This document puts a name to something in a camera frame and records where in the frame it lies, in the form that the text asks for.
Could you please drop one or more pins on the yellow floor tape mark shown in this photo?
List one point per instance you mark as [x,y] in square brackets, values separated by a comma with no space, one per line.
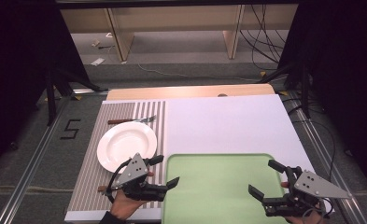
[262,74]
[77,97]

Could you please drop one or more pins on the light wooden table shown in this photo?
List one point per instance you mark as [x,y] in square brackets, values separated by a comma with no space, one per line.
[187,91]

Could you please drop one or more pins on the white table board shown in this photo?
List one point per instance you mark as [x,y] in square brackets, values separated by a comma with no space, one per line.
[228,124]

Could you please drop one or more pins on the green tray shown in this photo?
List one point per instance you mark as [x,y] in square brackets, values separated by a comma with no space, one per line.
[215,186]

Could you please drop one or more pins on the metal floor rail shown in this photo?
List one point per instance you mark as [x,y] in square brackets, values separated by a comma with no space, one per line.
[31,168]
[333,174]

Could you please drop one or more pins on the black curtain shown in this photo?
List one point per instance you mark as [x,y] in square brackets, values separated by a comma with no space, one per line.
[343,77]
[19,62]

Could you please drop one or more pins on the person's left hand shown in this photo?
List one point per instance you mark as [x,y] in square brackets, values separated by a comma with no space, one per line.
[126,207]

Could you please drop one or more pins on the light wooden desk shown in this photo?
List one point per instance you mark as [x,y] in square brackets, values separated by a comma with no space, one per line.
[122,34]

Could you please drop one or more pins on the person's right hand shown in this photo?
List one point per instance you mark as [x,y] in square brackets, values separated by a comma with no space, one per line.
[293,221]

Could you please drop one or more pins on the white plate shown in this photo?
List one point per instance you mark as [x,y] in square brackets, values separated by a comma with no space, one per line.
[125,143]

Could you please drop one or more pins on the white paper scrap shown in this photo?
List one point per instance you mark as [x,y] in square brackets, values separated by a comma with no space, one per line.
[97,61]

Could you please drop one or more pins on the black metal stand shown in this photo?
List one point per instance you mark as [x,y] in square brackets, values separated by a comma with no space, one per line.
[51,99]
[304,90]

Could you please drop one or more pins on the striped grey placemat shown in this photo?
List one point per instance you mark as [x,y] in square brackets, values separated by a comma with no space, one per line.
[87,174]

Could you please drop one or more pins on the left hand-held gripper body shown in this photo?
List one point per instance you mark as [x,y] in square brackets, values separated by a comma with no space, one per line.
[134,169]

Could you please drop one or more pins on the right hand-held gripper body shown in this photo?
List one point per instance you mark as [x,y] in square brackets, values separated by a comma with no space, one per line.
[312,185]

